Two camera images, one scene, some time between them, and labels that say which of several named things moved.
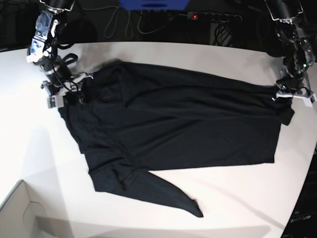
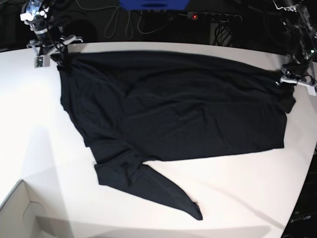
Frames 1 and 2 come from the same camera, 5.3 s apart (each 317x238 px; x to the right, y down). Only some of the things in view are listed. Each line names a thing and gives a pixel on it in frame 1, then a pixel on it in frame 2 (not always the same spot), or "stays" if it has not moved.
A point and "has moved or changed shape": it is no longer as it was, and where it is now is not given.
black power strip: x=214 y=17 stays
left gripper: x=56 y=93 → x=43 y=59
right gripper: x=308 y=97 → x=306 y=80
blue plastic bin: x=154 y=5 stays
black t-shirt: x=132 y=119 has moved or changed shape
